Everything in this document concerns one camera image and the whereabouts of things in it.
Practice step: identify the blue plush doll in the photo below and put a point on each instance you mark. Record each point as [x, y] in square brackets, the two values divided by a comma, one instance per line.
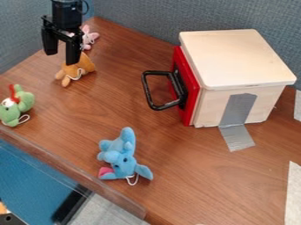
[120, 156]

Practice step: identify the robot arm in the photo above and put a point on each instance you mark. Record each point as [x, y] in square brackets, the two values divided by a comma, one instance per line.
[67, 2]

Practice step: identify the green plush doll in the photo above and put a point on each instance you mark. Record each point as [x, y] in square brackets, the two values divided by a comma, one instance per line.
[15, 106]

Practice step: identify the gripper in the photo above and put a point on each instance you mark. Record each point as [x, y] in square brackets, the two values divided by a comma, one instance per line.
[66, 21]

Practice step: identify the pink plush doll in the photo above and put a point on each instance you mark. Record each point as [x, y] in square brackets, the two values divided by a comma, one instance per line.
[88, 37]

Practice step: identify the cabinet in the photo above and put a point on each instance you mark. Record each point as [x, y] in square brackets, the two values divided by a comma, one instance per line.
[235, 77]

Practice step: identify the drawer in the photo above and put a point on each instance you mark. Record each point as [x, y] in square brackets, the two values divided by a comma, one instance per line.
[177, 86]

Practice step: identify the orange plush doll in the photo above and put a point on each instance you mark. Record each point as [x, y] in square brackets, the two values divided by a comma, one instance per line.
[78, 69]

